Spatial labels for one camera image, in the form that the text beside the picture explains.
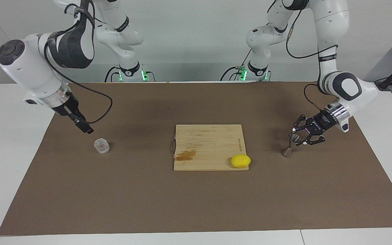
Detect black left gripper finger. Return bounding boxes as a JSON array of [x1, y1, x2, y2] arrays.
[[296, 133, 327, 147], [293, 115, 314, 132]]

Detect brown table mat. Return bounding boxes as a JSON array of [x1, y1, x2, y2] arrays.
[[0, 82, 392, 236]]

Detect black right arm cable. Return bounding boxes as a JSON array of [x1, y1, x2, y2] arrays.
[[45, 0, 113, 124]]

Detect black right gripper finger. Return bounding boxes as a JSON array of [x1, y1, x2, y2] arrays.
[[74, 117, 95, 134]]

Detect wooden cutting board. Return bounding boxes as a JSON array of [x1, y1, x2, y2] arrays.
[[170, 124, 250, 172]]

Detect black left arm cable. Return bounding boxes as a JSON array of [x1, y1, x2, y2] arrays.
[[267, 0, 339, 111]]

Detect yellow lemon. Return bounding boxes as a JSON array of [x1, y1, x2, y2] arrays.
[[231, 154, 251, 169]]

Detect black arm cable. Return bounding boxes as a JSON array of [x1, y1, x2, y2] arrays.
[[267, 0, 339, 111], [45, 0, 113, 124]]

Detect clear glass cup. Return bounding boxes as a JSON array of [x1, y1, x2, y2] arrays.
[[94, 138, 111, 154]]

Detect steel double jigger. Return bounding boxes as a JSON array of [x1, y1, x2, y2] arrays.
[[282, 134, 302, 158]]

